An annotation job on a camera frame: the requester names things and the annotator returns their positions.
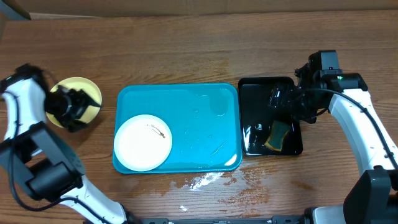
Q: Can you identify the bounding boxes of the black rectangular tray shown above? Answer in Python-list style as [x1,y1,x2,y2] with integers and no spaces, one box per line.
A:
[238,77,303,156]

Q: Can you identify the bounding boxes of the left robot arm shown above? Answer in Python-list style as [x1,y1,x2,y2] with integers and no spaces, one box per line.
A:
[1,63,140,223]

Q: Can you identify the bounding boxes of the green yellow sponge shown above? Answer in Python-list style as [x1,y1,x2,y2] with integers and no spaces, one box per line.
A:
[264,120,290,152]

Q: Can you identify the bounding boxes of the teal plastic tray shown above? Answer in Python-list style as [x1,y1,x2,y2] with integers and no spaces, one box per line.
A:
[114,83,243,174]

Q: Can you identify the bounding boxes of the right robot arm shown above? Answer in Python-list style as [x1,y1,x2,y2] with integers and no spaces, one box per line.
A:
[270,70,397,224]

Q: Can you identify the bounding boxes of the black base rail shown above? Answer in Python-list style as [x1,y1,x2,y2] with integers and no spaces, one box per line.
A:
[141,215,310,224]

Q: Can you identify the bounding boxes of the white plate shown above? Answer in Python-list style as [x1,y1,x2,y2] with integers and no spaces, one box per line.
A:
[113,114,173,172]

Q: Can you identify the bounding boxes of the yellow-green plate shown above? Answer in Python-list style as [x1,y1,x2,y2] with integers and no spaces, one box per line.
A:
[46,77,102,129]

